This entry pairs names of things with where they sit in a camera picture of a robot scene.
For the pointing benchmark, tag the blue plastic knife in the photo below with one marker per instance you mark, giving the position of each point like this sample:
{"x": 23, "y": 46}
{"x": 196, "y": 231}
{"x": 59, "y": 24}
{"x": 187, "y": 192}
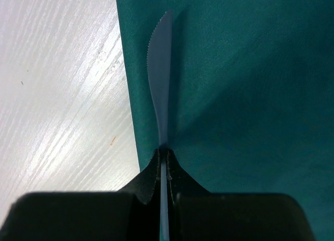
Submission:
{"x": 158, "y": 68}

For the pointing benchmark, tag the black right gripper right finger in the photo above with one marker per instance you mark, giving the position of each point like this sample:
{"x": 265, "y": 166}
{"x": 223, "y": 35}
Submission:
{"x": 197, "y": 214}

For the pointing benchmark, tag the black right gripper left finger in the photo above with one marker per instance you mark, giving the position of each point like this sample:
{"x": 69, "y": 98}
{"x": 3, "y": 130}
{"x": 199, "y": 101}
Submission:
{"x": 131, "y": 213}

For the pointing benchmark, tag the teal cloth napkin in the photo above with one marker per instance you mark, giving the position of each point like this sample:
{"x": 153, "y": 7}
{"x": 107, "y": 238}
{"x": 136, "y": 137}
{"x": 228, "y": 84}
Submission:
{"x": 251, "y": 94}

